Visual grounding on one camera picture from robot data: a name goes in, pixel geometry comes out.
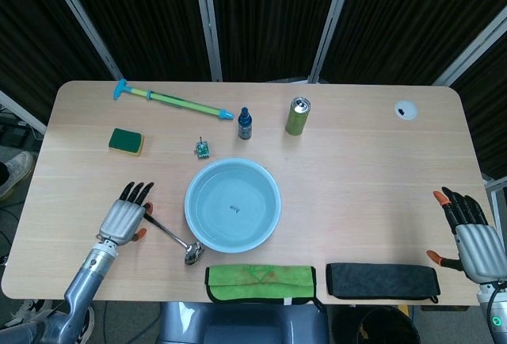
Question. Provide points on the silver ladle spoon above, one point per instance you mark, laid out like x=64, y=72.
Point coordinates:
x=186, y=247

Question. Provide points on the grey partition frame post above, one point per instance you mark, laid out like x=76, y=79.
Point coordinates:
x=469, y=50
x=83, y=19
x=330, y=23
x=208, y=21

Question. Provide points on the dark grey folded cloth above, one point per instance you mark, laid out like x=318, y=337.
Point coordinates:
x=382, y=283

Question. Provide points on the green yellow water pump toy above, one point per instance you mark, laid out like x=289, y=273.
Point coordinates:
x=174, y=102

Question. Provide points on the green drink can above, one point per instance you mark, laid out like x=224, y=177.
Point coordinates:
x=298, y=116

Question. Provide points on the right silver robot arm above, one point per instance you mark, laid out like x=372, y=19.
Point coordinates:
x=494, y=312

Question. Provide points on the grey sneaker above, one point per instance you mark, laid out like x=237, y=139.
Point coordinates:
x=16, y=171

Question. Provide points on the green microfiber cloth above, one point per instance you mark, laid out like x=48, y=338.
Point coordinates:
x=259, y=283

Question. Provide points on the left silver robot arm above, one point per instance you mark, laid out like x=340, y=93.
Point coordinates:
x=81, y=280

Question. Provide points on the green yellow scrub sponge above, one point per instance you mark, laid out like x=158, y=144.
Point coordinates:
x=126, y=142

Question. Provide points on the light blue bowl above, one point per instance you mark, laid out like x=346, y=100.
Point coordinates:
x=233, y=204

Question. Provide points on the black trash bin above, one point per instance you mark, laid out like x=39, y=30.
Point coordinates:
x=388, y=326

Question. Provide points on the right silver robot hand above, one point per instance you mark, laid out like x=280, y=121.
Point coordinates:
x=477, y=247

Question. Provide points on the dark blue spray bottle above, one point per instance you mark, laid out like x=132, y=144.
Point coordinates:
x=245, y=123

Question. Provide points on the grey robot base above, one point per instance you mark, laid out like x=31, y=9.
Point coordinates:
x=241, y=323

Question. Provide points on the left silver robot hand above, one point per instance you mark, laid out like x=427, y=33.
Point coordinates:
x=121, y=219

